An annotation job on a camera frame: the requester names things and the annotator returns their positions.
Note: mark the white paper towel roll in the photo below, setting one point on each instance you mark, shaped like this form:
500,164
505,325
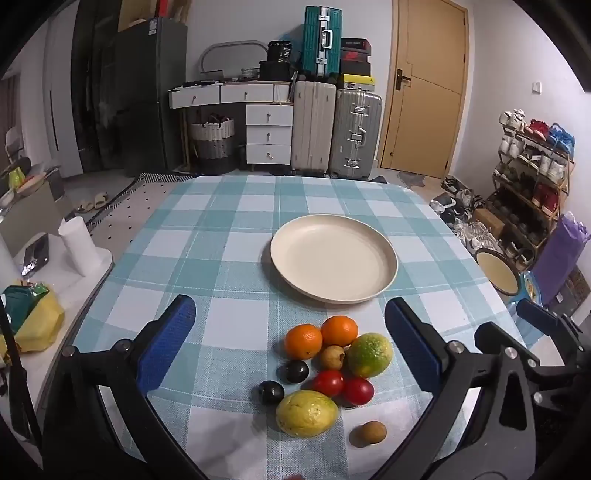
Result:
78,244

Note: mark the black case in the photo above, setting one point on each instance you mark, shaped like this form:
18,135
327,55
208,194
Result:
275,71

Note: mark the black tub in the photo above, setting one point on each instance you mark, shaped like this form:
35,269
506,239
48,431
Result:
279,50

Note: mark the brown rimmed bowl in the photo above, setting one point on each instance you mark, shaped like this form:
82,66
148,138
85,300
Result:
497,272

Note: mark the grey door mat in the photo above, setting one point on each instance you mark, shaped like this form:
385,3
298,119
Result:
411,179

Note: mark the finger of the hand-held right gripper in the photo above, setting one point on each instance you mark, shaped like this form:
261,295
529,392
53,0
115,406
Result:
538,314
491,337

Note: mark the dark grey fridge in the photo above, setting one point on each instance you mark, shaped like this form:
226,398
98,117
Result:
147,92

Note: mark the red logo shoe box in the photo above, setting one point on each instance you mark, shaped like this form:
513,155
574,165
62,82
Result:
355,57

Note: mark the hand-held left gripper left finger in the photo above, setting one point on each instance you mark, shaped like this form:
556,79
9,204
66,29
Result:
166,344

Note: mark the wooden shoe rack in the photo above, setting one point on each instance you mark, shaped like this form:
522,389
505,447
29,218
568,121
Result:
531,194

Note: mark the wicker bowl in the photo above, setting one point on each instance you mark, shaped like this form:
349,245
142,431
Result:
30,184

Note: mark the yellow black shoe box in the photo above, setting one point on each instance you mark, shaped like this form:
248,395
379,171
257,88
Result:
356,82

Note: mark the wooden door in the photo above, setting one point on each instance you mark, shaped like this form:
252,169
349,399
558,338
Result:
425,92

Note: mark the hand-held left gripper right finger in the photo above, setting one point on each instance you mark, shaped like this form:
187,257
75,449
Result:
413,344

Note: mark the teal checked tablecloth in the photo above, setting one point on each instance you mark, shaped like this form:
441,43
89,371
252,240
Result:
221,277

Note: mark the flat cardboard box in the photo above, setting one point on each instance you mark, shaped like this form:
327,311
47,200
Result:
134,11

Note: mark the pile of loose sneakers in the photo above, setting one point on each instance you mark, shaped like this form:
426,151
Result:
461,212

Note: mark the yellow bag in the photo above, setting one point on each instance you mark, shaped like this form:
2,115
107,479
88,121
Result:
39,327

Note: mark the oval mirror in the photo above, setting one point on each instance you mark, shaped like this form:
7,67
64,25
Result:
207,55

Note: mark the small brown longan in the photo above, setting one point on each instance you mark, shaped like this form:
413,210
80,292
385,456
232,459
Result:
332,358

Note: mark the cream round plate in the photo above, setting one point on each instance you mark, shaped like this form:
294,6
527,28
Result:
334,258

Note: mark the red tomato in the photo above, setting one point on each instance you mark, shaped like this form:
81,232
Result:
328,383
358,392

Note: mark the purple bag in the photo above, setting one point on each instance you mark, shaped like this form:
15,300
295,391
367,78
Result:
561,254

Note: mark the small cardboard box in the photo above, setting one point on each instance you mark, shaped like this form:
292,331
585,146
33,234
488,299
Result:
488,221

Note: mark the grey low cabinet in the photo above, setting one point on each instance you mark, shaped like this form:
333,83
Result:
41,203

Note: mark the white wardrobe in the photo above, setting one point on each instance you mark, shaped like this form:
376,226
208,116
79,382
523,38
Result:
62,115

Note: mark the beige slipper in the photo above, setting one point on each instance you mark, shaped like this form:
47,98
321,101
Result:
82,206
99,199

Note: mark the woven laundry basket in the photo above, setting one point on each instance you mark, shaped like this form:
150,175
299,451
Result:
212,138

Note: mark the orange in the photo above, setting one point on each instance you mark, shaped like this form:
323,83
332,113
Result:
302,342
339,330

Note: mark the teal suitcase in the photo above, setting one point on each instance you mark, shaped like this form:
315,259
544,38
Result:
322,41

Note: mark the white dresser with drawers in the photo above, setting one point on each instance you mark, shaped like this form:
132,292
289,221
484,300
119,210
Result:
268,134

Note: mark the green packet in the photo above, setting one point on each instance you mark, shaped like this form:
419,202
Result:
23,300

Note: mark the green mandarin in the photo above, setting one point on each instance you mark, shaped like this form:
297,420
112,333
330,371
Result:
369,355

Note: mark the dark purple plum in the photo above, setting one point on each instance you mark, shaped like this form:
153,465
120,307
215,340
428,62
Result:
270,393
295,372

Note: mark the plain black shoe box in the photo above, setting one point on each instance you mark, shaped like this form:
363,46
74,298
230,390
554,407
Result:
355,68

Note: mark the yellow guava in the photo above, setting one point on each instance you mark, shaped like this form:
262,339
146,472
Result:
307,414

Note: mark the silver suitcase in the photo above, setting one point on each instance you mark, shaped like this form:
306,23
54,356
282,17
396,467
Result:
355,134

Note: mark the white side table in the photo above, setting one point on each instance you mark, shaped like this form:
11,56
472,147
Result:
69,286

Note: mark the olive brown kiwi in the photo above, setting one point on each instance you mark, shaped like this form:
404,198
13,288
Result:
367,434

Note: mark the dark glass wardrobe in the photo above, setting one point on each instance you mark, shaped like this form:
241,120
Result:
94,92

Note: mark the dotted patterned rug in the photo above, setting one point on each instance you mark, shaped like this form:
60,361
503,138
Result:
124,207

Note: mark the beige suitcase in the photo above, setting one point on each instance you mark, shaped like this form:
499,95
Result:
314,129

